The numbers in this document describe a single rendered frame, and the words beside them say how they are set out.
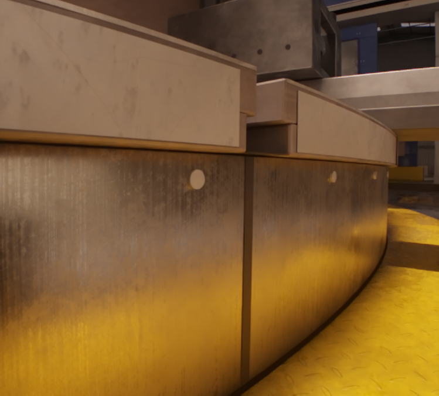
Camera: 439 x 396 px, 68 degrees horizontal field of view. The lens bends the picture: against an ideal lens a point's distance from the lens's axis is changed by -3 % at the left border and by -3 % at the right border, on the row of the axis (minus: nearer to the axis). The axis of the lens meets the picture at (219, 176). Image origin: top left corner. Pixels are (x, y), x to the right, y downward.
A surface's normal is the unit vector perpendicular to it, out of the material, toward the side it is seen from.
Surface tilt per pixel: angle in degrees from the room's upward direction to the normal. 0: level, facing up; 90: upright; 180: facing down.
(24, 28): 90
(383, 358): 0
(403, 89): 72
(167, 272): 90
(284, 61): 90
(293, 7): 90
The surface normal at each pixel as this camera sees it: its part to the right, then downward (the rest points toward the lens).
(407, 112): -0.51, 0.01
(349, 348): 0.01, -1.00
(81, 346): 0.69, 0.03
